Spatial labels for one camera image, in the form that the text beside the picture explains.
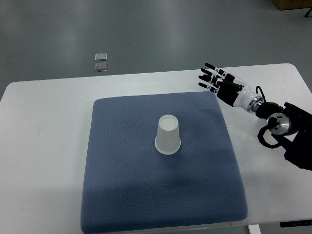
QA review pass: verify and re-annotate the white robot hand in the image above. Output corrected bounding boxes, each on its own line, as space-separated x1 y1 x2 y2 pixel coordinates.
198 63 263 113

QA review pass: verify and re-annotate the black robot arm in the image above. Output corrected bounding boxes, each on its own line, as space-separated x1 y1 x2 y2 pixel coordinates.
198 63 312 170

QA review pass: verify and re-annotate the white paper cup on mat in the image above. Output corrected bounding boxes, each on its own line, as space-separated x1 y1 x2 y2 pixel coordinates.
155 115 181 155

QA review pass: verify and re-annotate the brown cardboard box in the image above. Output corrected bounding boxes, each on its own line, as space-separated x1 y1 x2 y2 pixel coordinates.
273 0 312 10

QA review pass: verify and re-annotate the black tripod leg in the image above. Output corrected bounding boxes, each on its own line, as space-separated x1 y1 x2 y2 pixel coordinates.
304 7 312 18

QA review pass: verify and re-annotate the upper metal floor plate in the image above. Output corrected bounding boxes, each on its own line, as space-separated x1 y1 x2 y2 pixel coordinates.
95 52 108 61

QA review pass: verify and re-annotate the metal floor plate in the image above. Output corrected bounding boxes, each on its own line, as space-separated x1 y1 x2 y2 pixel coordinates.
95 52 108 61
95 62 108 72

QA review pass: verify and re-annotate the lower metal floor plate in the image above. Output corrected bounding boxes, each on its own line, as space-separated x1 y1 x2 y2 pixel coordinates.
95 62 108 72

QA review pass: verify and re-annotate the blue textured cushion mat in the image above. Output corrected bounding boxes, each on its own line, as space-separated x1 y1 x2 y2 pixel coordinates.
81 92 248 234

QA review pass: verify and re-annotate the white table leg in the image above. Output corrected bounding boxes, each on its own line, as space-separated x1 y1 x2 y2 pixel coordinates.
248 224 261 234

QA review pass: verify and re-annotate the black table control panel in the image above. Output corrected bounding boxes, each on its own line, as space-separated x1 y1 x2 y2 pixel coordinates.
280 219 312 228

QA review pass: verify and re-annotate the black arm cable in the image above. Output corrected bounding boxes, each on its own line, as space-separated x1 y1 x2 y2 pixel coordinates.
254 85 285 148

